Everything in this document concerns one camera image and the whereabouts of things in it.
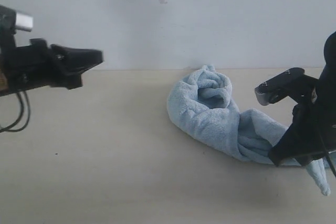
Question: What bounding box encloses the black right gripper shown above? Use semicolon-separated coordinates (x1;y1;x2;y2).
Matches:
268;84;335;167

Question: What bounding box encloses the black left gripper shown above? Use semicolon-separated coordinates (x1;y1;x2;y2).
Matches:
1;38;103;95

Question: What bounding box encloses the black left camera cable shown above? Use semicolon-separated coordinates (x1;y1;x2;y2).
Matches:
0;90;32;133

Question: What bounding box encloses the light blue terry towel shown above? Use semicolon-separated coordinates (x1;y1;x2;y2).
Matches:
167;63;332;196

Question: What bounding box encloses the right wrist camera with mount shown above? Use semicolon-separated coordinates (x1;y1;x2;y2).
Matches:
255;67;318;106

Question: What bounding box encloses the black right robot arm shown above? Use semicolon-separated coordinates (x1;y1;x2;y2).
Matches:
268;34;335;166

